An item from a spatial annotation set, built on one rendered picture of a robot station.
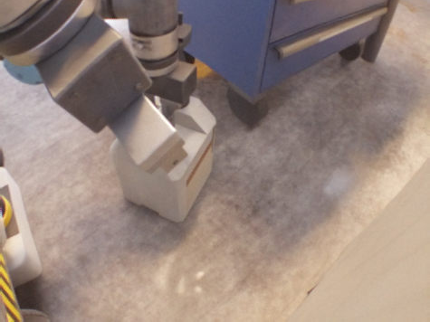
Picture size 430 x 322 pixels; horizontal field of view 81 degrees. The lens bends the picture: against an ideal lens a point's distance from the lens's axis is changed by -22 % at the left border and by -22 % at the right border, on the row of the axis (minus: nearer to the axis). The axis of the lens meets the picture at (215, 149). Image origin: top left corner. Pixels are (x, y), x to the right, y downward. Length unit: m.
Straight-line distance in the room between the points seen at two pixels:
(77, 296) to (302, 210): 0.56
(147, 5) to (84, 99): 0.27
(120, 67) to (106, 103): 0.02
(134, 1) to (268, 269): 0.57
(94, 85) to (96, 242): 0.58
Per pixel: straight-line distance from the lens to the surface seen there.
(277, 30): 0.67
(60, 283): 0.72
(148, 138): 0.18
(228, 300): 0.66
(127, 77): 0.18
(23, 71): 0.36
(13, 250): 0.64
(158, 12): 0.42
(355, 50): 1.33
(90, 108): 0.18
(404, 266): 0.24
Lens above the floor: 0.64
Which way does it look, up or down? 51 degrees down
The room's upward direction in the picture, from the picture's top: 5 degrees clockwise
